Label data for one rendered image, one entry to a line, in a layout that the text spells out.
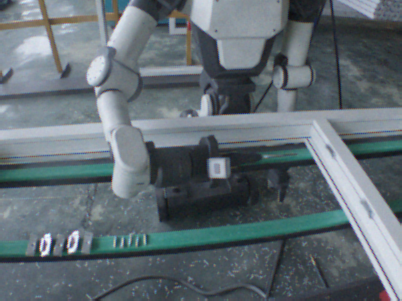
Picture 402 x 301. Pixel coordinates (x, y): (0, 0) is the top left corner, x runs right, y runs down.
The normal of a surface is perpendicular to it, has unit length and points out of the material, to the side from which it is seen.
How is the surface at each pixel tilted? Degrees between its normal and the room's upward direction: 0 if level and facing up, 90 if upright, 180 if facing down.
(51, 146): 90
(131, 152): 19
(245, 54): 86
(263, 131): 90
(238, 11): 86
